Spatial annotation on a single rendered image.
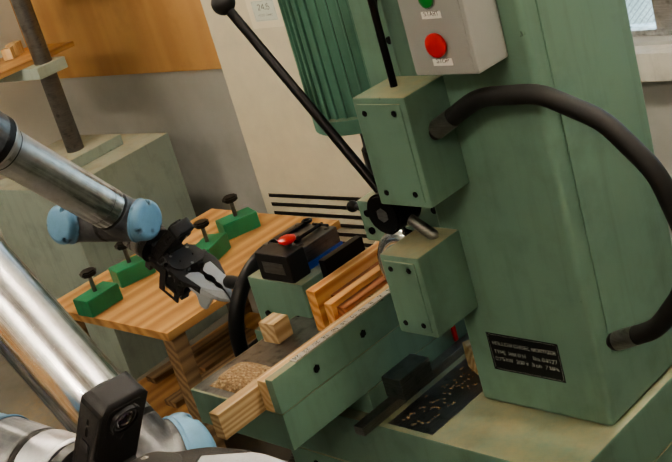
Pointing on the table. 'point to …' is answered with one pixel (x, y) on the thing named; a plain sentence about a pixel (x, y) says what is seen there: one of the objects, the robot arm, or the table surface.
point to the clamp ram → (341, 255)
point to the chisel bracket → (368, 219)
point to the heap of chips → (239, 376)
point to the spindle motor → (323, 34)
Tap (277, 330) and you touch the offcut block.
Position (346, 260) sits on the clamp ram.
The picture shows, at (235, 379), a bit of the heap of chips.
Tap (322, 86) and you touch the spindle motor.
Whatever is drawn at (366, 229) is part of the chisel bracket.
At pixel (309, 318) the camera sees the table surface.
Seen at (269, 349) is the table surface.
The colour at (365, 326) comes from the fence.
